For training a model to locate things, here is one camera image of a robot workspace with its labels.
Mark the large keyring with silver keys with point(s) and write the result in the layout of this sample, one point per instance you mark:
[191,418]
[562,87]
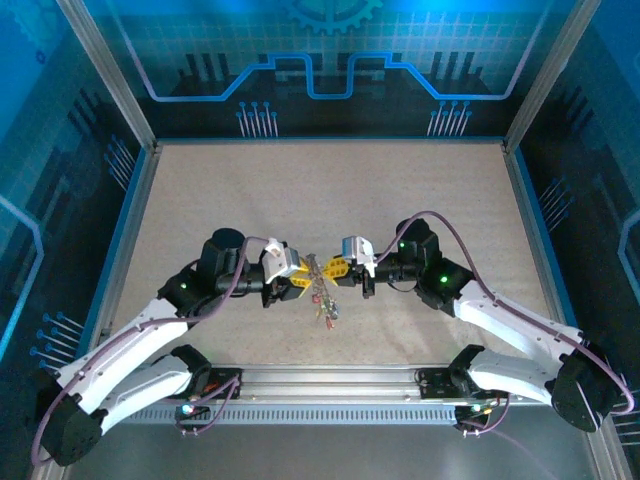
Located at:
[320,290]

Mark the arm base connector with light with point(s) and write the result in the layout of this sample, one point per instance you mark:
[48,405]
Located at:
[189,408]
[475,408]

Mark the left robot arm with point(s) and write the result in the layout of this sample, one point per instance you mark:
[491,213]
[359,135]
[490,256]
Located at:
[125,345]

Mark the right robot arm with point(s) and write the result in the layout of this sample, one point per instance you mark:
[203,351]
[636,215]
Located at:
[515,320]

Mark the grey metal shelf panel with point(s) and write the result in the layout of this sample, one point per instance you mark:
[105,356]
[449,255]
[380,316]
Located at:
[320,455]

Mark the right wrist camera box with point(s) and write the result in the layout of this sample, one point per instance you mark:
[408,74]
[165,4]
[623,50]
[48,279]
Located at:
[357,252]

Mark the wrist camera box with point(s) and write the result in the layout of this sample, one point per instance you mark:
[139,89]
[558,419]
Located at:
[280,260]
[357,252]

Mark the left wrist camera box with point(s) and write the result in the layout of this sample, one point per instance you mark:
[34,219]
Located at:
[280,260]

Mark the aluminium table side rail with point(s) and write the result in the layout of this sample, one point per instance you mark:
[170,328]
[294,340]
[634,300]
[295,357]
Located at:
[128,240]
[534,225]

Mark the aluminium mounting rail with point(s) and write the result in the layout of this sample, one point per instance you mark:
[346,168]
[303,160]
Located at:
[325,382]

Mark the aluminium table end rail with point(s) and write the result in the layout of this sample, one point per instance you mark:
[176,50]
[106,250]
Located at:
[325,141]

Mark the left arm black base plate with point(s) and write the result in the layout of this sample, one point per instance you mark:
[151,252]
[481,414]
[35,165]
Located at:
[227,392]

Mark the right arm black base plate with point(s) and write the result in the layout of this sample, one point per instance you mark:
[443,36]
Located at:
[432,385]

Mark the aluminium frame post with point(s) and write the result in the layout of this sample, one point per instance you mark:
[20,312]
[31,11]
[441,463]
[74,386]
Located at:
[550,75]
[107,75]

